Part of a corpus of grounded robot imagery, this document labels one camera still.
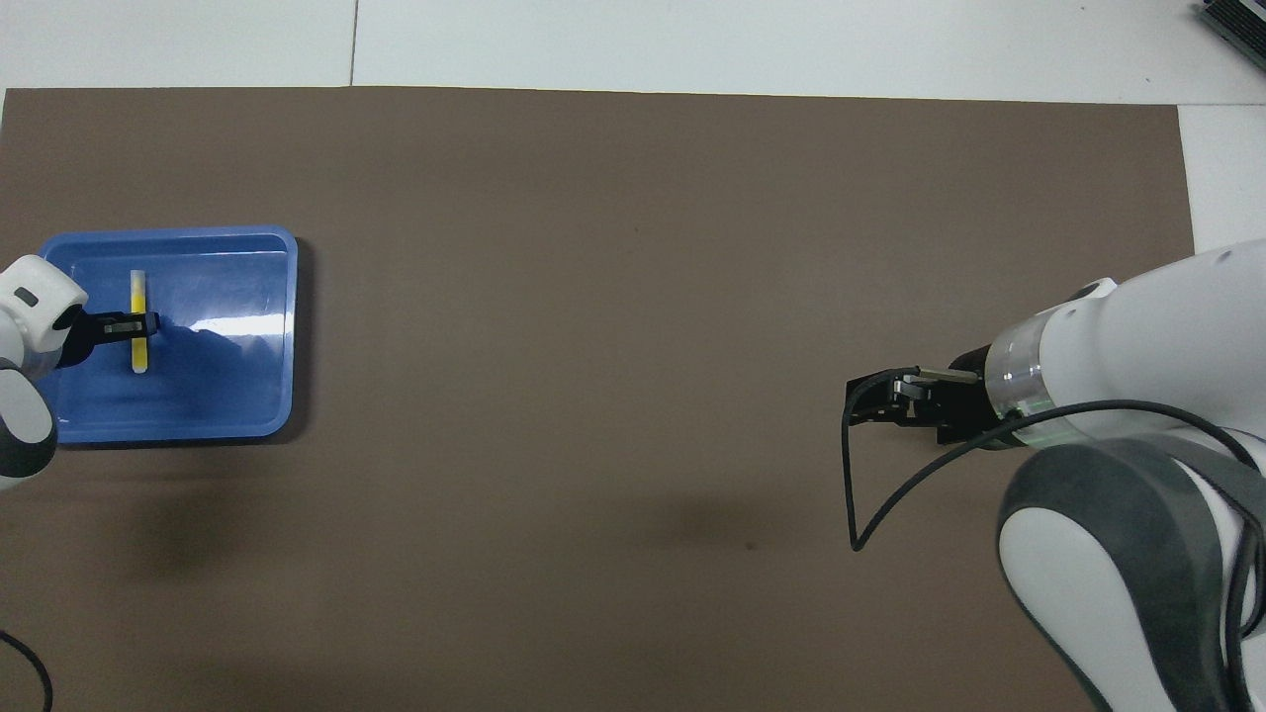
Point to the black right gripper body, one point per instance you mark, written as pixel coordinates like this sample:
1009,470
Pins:
964,405

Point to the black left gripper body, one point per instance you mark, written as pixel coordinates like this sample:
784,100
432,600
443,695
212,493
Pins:
81,334

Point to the yellow highlighter pen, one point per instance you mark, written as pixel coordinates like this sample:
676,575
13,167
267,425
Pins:
139,292

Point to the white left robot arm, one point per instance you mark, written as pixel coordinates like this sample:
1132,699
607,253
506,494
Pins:
25,396

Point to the blue plastic tray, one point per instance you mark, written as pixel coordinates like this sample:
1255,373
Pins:
227,396

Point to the brown table mat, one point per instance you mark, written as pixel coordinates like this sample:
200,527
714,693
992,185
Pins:
633,396

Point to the grey ribbed device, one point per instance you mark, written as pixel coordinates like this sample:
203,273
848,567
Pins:
1236,22

